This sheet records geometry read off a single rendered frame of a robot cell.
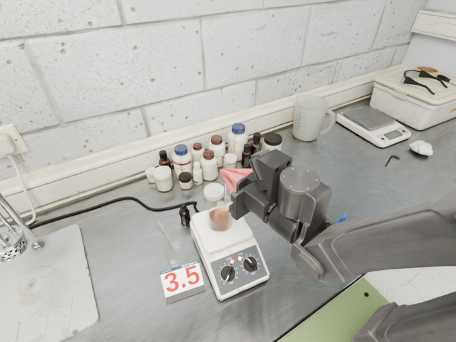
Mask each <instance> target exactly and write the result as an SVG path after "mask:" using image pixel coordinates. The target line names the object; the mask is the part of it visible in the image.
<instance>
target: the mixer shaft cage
mask: <svg viewBox="0 0 456 342"><path fill-rule="evenodd" d="M0 220H1V221H2V222H3V223H4V225H5V227H2V228H0V263H6V262H9V261H12V260H14V259H16V258H17V257H19V256H20V255H21V254H22V253H23V252H24V251H25V250H26V249H27V247H28V246H29V239H28V238H27V237H26V236H25V235H24V232H23V230H22V229H21V228H20V227H19V226H16V225H10V224H9V222H8V221H7V220H6V219H5V217H4V216H3V215H2V214H1V213H0ZM14 254H15V255H14ZM8 257H10V258H8Z"/></svg>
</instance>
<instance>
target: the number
mask: <svg viewBox="0 0 456 342"><path fill-rule="evenodd" d="M162 279H163V282H164V288H165V291H166V294H170V293H172V292H175V291H177V290H181V289H184V288H187V287H190V286H193V285H196V284H199V283H202V278H201V275H200V270H199V267H198V264H194V265H190V266H188V267H184V268H182V269H177V270H175V271H171V272H169V273H165V274H162Z"/></svg>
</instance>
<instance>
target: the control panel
mask: <svg viewBox="0 0 456 342"><path fill-rule="evenodd" d="M239 257H241V258H242V260H241V261H240V260H239V259H238V258H239ZM247 257H253V258H254V259H255V260H256V262H257V267H258V269H257V270H254V271H246V270H245V268H244V260H245V259H246V258H247ZM231 260H233V261H234V263H231ZM210 265H211V268H212V271H213V274H214V277H215V280H216V283H217V285H218V289H219V291H220V294H221V295H224V294H227V293H228V292H231V291H233V290H235V289H237V288H240V287H242V286H244V285H247V284H249V283H251V282H253V281H255V280H257V279H260V278H262V277H264V276H266V275H267V272H266V269H265V266H264V264H263V262H262V259H261V256H260V254H259V251H258V249H257V246H256V245H253V246H250V247H248V248H245V249H243V250H240V251H238V252H235V253H233V254H230V255H228V256H225V257H223V258H221V259H218V260H215V261H213V262H211V263H210ZM226 266H230V267H233V268H234V270H235V277H234V279H232V281H229V282H227V281H224V279H222V277H221V271H222V269H223V268H224V267H226Z"/></svg>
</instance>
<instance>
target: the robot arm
mask: <svg viewBox="0 0 456 342"><path fill-rule="evenodd" d="M249 162H250V165H251V168H252V169H234V168H226V170H223V169H221V170H220V173H221V177H222V178H223V180H224V182H225V184H226V185H227V187H228V189H229V192H230V194H231V201H232V202H233V203H232V204H231V205H229V212H230V213H231V217H233V218H234V219H235V220H236V221H237V220H238V219H240V218H242V217H243V216H244V215H246V214H248V213H249V212H252V213H253V214H254V215H256V216H257V217H258V218H259V219H261V220H262V221H263V222H264V223H265V224H267V225H268V226H269V227H271V228H272V229H273V230H274V231H275V232H277V233H278V234H279V235H281V236H282V237H283V238H284V239H285V240H286V241H288V242H289V243H290V244H292V249H291V253H290V257H291V258H292V259H293V260H294V261H295V262H296V263H297V264H296V267H297V268H298V269H299V270H300V271H301V272H302V273H304V274H305V275H306V276H307V277H308V278H309V279H310V280H313V281H317V280H319V281H321V282H324V283H344V282H345V281H346V280H347V279H348V278H349V277H353V276H361V275H363V274H366V273H368V272H372V271H382V270H390V269H410V268H420V267H456V190H454V191H452V192H450V193H448V194H446V195H444V196H442V197H439V198H437V199H433V200H431V201H428V202H424V203H422V204H417V205H415V206H411V207H408V208H404V209H401V210H397V211H394V212H391V213H387V214H383V215H381V216H376V217H373V218H368V219H365V220H361V221H357V220H354V221H350V222H349V221H348V220H346V221H343V222H340V223H334V222H333V221H331V220H330V219H329V218H327V216H328V210H327V208H328V204H329V201H330V197H331V195H332V189H331V188H330V187H329V186H328V185H326V184H324V183H323V182H322V181H321V180H320V177H319V175H318V174H317V173H316V172H315V171H313V170H312V169H310V168H307V167H304V166H291V165H292V157H290V156H288V155H287V154H285V153H283V152H281V151H279V150H277V149H274V150H271V151H270V150H269V149H265V150H262V151H258V152H257V153H255V154H253V155H251V159H250V160H249ZM233 185H234V186H233ZM352 342H456V291H455V292H451V293H449V294H445V295H442V296H440V297H436V298H433V299H430V300H427V301H424V302H420V303H416V304H412V305H407V304H403V305H398V304H397V303H396V302H395V301H394V302H391V303H388V304H386V305H383V306H380V307H379V308H378V309H377V310H376V311H375V312H374V314H373V315H372V316H371V317H370V318H369V319H368V320H367V322H366V323H365V324H364V326H363V327H362V328H361V329H360V330H359V331H358V332H357V334H356V335H355V336H354V337H353V339H352Z"/></svg>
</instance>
